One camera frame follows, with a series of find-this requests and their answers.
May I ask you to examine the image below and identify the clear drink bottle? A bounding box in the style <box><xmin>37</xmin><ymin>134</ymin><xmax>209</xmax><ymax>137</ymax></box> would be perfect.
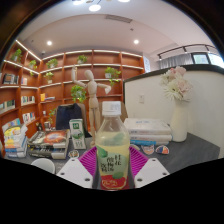
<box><xmin>95</xmin><ymin>100</ymin><xmax>132</xmax><ymax>192</ymax></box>

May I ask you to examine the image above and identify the dark blue office chair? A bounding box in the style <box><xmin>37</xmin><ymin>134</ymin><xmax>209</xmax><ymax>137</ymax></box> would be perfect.
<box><xmin>54</xmin><ymin>103</ymin><xmax>88</xmax><ymax>138</ymax></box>

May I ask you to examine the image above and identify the white patterned mug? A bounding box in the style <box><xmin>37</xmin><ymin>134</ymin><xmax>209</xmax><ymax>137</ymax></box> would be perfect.
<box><xmin>30</xmin><ymin>157</ymin><xmax>56</xmax><ymax>175</ymax></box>

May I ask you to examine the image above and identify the green and white carton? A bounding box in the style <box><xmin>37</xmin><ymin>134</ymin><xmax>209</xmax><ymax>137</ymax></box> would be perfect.
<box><xmin>68</xmin><ymin>118</ymin><xmax>88</xmax><ymax>150</ymax></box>

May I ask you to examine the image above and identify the stack of white books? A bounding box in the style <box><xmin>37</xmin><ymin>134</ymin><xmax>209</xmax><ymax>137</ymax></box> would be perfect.
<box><xmin>123</xmin><ymin>117</ymin><xmax>173</xmax><ymax>147</ymax></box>

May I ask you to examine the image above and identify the ceiling air vent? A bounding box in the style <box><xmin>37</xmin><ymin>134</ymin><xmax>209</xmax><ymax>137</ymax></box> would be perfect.
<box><xmin>105</xmin><ymin>14</ymin><xmax>133</xmax><ymax>24</ymax></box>

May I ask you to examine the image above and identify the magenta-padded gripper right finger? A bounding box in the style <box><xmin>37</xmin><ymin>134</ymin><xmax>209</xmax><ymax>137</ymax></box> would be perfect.
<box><xmin>128</xmin><ymin>146</ymin><xmax>170</xmax><ymax>190</ymax></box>

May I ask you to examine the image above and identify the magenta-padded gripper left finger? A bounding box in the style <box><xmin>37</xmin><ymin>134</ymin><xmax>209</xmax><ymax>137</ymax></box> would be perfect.
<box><xmin>55</xmin><ymin>146</ymin><xmax>100</xmax><ymax>190</ymax></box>

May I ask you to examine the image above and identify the black track light rail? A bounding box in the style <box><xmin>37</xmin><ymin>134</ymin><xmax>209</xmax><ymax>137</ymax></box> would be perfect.
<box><xmin>157</xmin><ymin>43</ymin><xmax>218</xmax><ymax>61</ymax></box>

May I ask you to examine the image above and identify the small colourful printed badge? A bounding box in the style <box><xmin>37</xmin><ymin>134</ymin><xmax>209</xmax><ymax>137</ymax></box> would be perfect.
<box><xmin>155</xmin><ymin>145</ymin><xmax>170</xmax><ymax>155</ymax></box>
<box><xmin>141</xmin><ymin>144</ymin><xmax>155</xmax><ymax>155</ymax></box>
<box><xmin>68</xmin><ymin>150</ymin><xmax>80</xmax><ymax>159</ymax></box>

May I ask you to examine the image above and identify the wooden shelf unit with books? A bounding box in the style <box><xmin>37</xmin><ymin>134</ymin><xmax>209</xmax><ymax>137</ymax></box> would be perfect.
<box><xmin>0</xmin><ymin>39</ymin><xmax>146</xmax><ymax>158</ymax></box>

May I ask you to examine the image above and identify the pink and white flower bouquet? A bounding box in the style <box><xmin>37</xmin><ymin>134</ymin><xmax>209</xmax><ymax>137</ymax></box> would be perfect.
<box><xmin>159</xmin><ymin>65</ymin><xmax>194</xmax><ymax>102</ymax></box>

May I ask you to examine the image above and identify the stack of colourful books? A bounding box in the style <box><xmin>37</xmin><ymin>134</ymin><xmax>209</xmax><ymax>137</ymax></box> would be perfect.
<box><xmin>2</xmin><ymin>123</ymin><xmax>30</xmax><ymax>159</ymax></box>

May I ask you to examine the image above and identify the white ceramic vase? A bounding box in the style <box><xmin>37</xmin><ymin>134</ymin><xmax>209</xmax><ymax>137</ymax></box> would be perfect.
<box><xmin>169</xmin><ymin>98</ymin><xmax>190</xmax><ymax>143</ymax></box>

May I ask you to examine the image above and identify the branched ceiling lamp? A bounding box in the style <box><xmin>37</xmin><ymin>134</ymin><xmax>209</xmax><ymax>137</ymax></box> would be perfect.
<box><xmin>71</xmin><ymin>0</ymin><xmax>132</xmax><ymax>13</ymax></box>

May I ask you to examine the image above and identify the stack of dark books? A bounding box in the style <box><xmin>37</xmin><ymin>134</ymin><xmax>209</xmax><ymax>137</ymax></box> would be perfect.
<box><xmin>27</xmin><ymin>129</ymin><xmax>72</xmax><ymax>160</ymax></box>

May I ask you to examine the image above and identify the grey curtain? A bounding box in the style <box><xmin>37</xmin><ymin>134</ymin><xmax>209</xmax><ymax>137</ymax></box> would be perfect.
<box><xmin>159</xmin><ymin>53</ymin><xmax>194</xmax><ymax>70</ymax></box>

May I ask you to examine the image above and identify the window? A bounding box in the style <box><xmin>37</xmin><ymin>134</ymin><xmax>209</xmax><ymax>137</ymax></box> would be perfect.
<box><xmin>191</xmin><ymin>52</ymin><xmax>224</xmax><ymax>69</ymax></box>

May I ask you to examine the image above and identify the tan chair back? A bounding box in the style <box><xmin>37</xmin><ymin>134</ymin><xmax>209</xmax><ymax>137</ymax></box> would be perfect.
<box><xmin>81</xmin><ymin>101</ymin><xmax>129</xmax><ymax>134</ymax></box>

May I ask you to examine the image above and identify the wooden artist mannequin figure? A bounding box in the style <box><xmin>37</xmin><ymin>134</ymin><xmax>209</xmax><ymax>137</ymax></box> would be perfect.
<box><xmin>70</xmin><ymin>64</ymin><xmax>113</xmax><ymax>148</ymax></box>

